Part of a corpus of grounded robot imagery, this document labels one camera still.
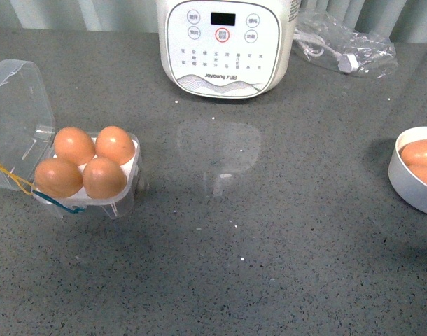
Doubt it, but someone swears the brown egg carried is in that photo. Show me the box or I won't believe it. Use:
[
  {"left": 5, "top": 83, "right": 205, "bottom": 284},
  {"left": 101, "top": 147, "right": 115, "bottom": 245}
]
[{"left": 83, "top": 157, "right": 127, "bottom": 199}]

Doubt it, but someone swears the brown egg back left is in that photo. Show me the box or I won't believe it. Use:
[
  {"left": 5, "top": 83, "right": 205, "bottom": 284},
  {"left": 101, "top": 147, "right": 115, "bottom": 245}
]
[{"left": 54, "top": 127, "right": 95, "bottom": 166}]

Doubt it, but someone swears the white power cable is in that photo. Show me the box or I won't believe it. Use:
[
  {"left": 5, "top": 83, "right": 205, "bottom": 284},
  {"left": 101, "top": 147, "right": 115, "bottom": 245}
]
[{"left": 292, "top": 28, "right": 359, "bottom": 74}]

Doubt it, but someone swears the brown egg front left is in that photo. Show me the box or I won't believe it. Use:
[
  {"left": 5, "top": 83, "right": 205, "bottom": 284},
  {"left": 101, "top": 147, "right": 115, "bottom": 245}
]
[{"left": 34, "top": 157, "right": 83, "bottom": 198}]

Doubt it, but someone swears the clear plastic egg box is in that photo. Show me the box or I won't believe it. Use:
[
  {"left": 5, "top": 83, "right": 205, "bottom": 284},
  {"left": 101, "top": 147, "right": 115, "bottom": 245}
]
[{"left": 0, "top": 59, "right": 142, "bottom": 219}]

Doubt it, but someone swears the brown egg in bowl lower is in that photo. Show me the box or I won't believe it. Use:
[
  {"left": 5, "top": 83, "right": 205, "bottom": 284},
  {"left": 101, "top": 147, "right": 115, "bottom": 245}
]
[{"left": 408, "top": 164, "right": 427, "bottom": 185}]

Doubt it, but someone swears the white soy milk blender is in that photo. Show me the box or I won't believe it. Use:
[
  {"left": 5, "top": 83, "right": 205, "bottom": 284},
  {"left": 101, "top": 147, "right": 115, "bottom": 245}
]
[{"left": 156, "top": 1, "right": 301, "bottom": 99}]

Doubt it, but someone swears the yellow blue string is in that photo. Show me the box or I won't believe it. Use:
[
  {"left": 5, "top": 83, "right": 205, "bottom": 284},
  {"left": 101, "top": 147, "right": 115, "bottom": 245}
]
[{"left": 0, "top": 155, "right": 85, "bottom": 214}]

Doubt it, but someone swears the white round bowl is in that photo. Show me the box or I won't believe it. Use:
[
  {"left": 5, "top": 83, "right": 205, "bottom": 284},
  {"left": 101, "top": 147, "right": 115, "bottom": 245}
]
[{"left": 388, "top": 126, "right": 427, "bottom": 214}]

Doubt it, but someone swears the brown egg in bowl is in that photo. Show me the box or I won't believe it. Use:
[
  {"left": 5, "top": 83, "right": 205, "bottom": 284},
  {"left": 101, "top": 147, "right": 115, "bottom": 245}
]
[
  {"left": 408, "top": 164, "right": 427, "bottom": 185},
  {"left": 400, "top": 139, "right": 427, "bottom": 166}
]

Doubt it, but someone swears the brown egg back right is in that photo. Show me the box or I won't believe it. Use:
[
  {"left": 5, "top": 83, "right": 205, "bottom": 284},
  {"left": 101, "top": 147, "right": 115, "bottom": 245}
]
[{"left": 95, "top": 126, "right": 135, "bottom": 165}]

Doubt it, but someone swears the clear plastic bag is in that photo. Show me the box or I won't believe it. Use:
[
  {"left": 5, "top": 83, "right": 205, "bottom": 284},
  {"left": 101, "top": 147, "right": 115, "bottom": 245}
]
[{"left": 293, "top": 10, "right": 398, "bottom": 78}]

